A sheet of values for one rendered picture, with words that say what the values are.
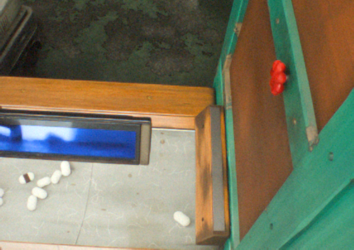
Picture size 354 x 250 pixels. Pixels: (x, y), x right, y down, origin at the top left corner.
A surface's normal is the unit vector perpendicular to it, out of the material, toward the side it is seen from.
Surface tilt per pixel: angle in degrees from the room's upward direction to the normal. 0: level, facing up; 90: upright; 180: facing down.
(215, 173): 0
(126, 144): 58
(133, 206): 0
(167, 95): 0
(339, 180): 90
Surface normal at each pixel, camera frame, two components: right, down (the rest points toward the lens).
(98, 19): 0.09, -0.53
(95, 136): 0.04, 0.43
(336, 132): -1.00, -0.06
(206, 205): -0.87, -0.27
